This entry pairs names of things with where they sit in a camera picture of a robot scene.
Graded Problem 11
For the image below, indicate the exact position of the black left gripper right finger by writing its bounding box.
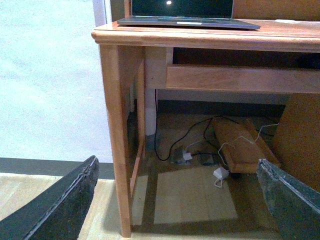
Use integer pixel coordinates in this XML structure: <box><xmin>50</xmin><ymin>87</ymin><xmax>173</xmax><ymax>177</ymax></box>
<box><xmin>256</xmin><ymin>159</ymin><xmax>320</xmax><ymax>240</ymax></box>

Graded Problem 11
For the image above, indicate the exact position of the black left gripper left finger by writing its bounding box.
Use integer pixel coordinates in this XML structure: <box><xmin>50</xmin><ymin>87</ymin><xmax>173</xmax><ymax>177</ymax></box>
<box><xmin>0</xmin><ymin>155</ymin><xmax>99</xmax><ymax>240</ymax></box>

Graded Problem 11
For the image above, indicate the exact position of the wooden rolling stand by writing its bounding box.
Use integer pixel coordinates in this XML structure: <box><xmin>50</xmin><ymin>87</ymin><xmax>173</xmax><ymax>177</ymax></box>
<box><xmin>212</xmin><ymin>117</ymin><xmax>281</xmax><ymax>174</ymax></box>

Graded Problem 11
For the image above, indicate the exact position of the white power adapter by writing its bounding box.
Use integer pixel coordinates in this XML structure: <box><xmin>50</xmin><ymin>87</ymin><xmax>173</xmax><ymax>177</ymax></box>
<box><xmin>213</xmin><ymin>166</ymin><xmax>229</xmax><ymax>189</ymax></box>

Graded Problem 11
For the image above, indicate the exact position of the wooden keyboard tray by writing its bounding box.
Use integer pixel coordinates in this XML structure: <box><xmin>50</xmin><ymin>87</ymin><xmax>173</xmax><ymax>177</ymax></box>
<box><xmin>165</xmin><ymin>64</ymin><xmax>320</xmax><ymax>94</ymax></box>

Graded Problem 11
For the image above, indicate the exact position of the grey open laptop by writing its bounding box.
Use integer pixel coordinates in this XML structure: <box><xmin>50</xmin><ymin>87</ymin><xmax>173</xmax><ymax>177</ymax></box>
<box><xmin>117</xmin><ymin>0</ymin><xmax>261</xmax><ymax>30</ymax></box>

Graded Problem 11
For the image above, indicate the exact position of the white thin cable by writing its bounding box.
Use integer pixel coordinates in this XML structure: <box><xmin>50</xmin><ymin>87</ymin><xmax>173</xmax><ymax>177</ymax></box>
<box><xmin>217</xmin><ymin>122</ymin><xmax>280</xmax><ymax>166</ymax></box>

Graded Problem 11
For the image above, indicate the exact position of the white wall plug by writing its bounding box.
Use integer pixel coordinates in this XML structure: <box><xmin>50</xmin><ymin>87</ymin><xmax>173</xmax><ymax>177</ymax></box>
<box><xmin>182</xmin><ymin>151</ymin><xmax>193</xmax><ymax>162</ymax></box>

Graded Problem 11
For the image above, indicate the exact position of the black floor cable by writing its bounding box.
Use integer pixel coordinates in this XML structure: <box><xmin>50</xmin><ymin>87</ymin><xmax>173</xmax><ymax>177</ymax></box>
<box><xmin>154</xmin><ymin>115</ymin><xmax>240</xmax><ymax>162</ymax></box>

